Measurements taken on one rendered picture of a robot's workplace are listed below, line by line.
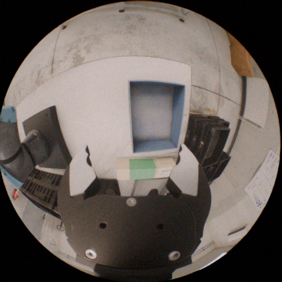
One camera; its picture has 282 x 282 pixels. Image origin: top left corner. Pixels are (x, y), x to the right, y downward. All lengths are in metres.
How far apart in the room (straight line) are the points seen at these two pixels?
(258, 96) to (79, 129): 2.73
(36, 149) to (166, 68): 0.53
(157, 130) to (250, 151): 2.55
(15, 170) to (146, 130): 0.47
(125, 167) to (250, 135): 2.62
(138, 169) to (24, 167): 0.42
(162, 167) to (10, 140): 0.52
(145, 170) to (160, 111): 0.22
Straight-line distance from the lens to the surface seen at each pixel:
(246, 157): 2.74
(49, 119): 0.38
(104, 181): 0.47
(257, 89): 2.61
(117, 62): 0.31
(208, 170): 1.36
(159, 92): 0.30
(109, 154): 0.37
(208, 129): 0.76
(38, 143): 0.42
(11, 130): 0.33
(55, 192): 0.55
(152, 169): 0.34
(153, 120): 0.31
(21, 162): 0.38
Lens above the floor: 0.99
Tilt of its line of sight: 60 degrees down
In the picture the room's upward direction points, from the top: 165 degrees clockwise
